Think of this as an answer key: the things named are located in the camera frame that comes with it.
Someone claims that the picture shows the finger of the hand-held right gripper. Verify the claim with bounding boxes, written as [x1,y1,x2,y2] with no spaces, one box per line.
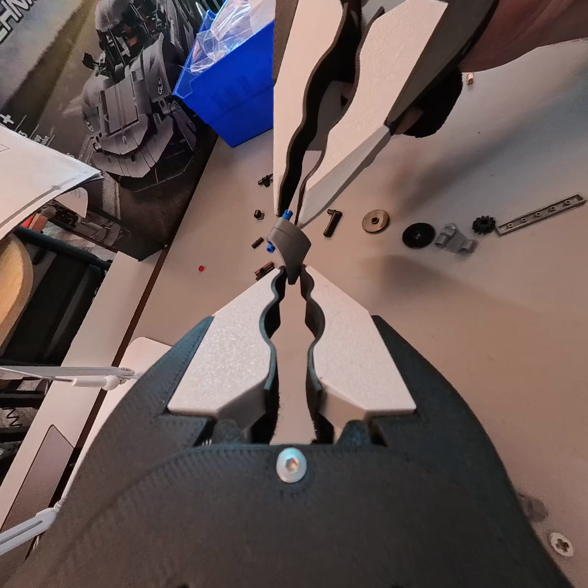
[272,0,348,215]
[298,0,449,227]

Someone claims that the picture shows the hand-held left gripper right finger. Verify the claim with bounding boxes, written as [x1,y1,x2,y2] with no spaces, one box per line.
[300,265,417,443]

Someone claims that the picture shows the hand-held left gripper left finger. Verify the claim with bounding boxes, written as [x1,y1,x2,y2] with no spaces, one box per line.
[168,267,283,440]

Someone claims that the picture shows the grey bent lego beam assembly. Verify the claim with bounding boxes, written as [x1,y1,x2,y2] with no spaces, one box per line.
[266,215,312,286]

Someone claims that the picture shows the black lego disc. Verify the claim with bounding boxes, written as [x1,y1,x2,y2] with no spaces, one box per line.
[401,222,436,250]

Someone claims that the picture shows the bronze lego disc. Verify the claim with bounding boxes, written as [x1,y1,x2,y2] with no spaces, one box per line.
[361,209,390,235]

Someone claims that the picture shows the lego set box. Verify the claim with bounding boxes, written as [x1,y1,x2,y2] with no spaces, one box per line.
[0,0,219,263]

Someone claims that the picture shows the long grey lego plate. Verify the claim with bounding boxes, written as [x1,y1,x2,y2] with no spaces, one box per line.
[495,193,588,237]

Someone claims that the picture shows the lego instruction booklet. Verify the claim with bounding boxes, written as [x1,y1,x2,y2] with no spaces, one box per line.
[0,124,104,240]

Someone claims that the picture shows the white round lego piece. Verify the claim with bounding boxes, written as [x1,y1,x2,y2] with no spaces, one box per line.
[548,531,575,559]

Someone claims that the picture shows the person's right hand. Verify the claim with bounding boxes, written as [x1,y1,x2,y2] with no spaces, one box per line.
[461,0,588,74]

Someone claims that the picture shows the blue storage bin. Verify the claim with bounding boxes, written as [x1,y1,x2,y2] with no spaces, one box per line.
[173,11,277,148]

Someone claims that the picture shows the clear plastic bags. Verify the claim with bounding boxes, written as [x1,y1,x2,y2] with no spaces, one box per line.
[190,0,273,74]

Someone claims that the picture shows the white book stand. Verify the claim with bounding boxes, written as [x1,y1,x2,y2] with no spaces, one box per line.
[0,187,174,559]

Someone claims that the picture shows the dark plastic crate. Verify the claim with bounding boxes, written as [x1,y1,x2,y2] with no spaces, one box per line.
[14,227,114,364]

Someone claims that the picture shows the grey rectangular plate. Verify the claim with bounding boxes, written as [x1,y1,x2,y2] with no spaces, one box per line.
[0,424,75,534]

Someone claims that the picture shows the grey lego bracket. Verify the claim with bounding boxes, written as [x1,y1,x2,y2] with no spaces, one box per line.
[434,222,478,254]

